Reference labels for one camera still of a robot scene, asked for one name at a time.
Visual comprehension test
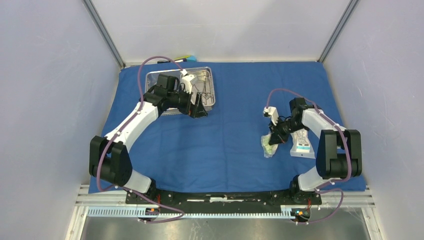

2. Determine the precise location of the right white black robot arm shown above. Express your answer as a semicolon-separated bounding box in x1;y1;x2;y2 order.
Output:
263;97;363;205

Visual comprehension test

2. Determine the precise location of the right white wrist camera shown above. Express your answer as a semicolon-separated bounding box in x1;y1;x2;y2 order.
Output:
263;106;279;126

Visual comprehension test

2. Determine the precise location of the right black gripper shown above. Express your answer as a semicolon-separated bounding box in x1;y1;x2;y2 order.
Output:
268;116;307;145

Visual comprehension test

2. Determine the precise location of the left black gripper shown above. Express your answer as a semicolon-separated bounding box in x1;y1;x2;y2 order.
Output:
167;85;208;119

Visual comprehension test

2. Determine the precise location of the white blue wedge block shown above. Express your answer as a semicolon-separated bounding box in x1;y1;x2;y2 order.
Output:
187;56;197;62

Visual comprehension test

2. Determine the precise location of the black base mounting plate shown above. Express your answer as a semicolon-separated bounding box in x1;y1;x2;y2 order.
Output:
125;188;323;215

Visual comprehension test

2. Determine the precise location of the aluminium frame rail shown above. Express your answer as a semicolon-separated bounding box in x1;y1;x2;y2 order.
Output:
75;184;376;209

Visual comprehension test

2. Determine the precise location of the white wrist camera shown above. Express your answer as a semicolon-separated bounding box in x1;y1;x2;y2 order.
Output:
263;106;279;126
180;69;198;96

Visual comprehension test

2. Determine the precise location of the yellow green block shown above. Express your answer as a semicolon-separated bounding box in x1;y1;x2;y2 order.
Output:
174;55;191;62

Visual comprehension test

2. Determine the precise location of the green printed packet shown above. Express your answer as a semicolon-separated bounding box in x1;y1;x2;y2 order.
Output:
260;133;278;158

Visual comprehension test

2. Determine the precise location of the stainless steel instrument tray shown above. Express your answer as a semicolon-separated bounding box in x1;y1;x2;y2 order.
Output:
189;68;216;108

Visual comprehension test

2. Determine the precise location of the blue surgical drape cloth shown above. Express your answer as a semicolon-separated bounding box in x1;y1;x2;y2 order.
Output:
88;61;367;195

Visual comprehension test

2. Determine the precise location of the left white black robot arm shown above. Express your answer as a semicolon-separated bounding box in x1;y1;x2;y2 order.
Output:
88;70;208;204

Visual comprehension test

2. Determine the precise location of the small black blue toy car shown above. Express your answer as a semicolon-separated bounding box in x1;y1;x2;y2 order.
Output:
157;60;170;64

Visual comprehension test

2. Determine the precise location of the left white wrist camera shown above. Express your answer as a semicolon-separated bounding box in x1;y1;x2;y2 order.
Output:
180;69;198;96

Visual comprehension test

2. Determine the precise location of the white blue box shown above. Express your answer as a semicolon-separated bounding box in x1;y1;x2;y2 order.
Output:
290;129;315;159

